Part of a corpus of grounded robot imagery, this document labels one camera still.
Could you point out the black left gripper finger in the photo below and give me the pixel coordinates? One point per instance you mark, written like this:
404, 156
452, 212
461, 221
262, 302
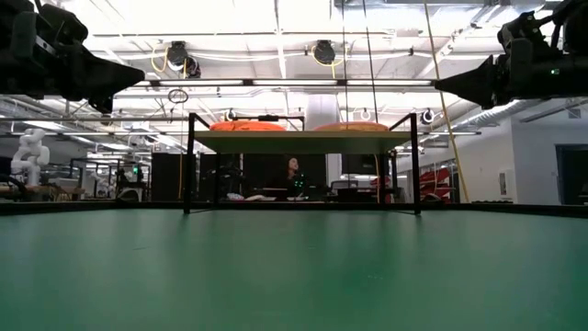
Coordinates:
110, 73
105, 103

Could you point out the translucent orange plastic plate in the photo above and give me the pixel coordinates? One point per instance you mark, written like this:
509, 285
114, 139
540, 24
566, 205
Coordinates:
248, 127
351, 129

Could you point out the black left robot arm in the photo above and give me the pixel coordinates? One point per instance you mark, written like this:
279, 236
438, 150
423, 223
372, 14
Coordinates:
11, 14

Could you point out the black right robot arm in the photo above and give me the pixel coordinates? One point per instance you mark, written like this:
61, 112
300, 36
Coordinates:
576, 27

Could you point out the white robot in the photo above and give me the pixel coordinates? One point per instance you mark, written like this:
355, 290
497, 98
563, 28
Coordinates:
30, 156

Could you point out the red storage bin rack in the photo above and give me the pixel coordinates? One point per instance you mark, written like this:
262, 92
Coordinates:
434, 184

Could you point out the dark door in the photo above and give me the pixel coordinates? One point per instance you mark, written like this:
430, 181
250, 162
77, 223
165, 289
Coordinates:
572, 174

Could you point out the black monitor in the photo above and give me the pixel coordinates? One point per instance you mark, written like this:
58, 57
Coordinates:
360, 164

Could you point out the long ceiling light bar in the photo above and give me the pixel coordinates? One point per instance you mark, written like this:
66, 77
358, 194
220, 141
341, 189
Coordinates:
294, 83

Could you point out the person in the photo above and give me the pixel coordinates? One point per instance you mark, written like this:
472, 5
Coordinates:
292, 166

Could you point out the grey ventilation duct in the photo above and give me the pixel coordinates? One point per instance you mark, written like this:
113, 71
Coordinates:
505, 112

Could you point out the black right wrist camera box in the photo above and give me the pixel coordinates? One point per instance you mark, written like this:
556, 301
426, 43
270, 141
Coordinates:
523, 27

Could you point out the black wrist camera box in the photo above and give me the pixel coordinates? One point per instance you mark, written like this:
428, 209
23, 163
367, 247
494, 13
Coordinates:
523, 27
64, 25

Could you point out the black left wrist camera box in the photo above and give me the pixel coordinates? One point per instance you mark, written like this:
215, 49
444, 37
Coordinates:
64, 25

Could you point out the black table edge rail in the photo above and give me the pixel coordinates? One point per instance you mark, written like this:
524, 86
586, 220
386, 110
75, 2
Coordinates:
505, 210

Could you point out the wooden shelf with black frame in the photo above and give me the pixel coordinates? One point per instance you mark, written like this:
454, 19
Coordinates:
298, 141

